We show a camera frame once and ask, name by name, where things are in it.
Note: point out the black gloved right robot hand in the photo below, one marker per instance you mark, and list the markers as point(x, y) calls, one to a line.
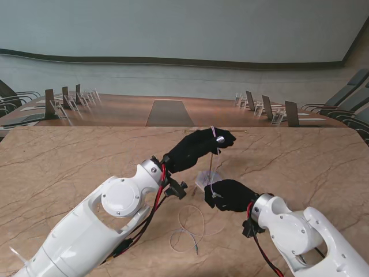
point(233, 196)

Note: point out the brown wooden conference table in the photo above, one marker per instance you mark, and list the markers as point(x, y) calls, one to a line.
point(121, 109)

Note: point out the clear acrylic name stand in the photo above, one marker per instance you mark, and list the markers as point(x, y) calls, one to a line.
point(278, 117)
point(238, 99)
point(96, 94)
point(60, 110)
point(72, 104)
point(83, 100)
point(89, 96)
point(258, 110)
point(243, 103)

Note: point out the grey desk pad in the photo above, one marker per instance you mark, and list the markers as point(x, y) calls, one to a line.
point(26, 117)

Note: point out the grey office chair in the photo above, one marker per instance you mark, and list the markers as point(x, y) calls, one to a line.
point(361, 118)
point(3, 109)
point(4, 91)
point(351, 98)
point(357, 76)

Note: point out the dark upright desk monitor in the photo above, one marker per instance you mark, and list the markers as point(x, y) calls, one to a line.
point(291, 114)
point(78, 93)
point(267, 108)
point(49, 104)
point(66, 98)
point(250, 101)

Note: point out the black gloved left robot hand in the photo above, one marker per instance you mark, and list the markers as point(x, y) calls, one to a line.
point(196, 147)

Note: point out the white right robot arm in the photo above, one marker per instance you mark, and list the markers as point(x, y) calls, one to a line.
point(305, 236)

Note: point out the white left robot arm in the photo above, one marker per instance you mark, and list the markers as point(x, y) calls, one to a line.
point(86, 231)

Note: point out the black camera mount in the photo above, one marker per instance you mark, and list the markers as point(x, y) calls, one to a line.
point(250, 229)

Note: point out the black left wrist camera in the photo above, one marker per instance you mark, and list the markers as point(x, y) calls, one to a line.
point(176, 189)

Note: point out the white paper sheet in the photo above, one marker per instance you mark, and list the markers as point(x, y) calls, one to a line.
point(31, 108)

